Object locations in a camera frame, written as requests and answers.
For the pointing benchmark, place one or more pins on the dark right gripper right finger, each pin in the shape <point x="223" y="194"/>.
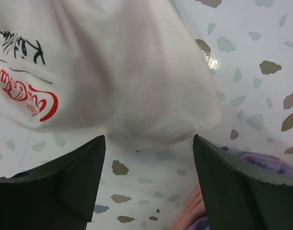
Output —
<point x="239" y="195"/>

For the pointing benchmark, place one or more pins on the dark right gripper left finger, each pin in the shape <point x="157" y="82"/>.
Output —
<point x="57" y="195"/>

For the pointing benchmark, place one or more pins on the white Coca-Cola t-shirt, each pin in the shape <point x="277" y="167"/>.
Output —
<point x="127" y="69"/>

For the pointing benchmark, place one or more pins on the folded pink t-shirt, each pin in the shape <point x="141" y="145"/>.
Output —
<point x="193" y="214"/>

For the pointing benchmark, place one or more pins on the folded lilac t-shirt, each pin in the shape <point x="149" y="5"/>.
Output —
<point x="266" y="162"/>

